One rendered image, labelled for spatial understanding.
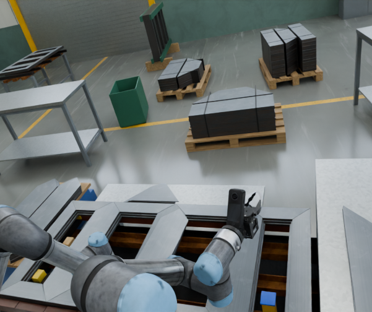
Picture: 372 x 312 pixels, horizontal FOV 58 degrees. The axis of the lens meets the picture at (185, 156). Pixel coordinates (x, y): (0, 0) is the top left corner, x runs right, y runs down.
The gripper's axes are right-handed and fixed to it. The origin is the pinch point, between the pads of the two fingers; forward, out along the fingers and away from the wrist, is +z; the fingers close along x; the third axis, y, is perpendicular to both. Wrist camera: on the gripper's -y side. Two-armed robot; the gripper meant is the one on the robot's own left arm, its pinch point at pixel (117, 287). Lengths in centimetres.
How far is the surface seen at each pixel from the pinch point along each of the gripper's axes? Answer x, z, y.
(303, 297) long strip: 7, 0, 85
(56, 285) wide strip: -2.5, 0.9, -35.0
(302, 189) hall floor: 182, 86, 81
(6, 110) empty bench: 212, -7, -260
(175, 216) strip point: 51, 1, 14
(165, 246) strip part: 28.1, 0.7, 15.3
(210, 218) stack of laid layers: 52, 2, 34
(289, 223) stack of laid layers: 52, 3, 78
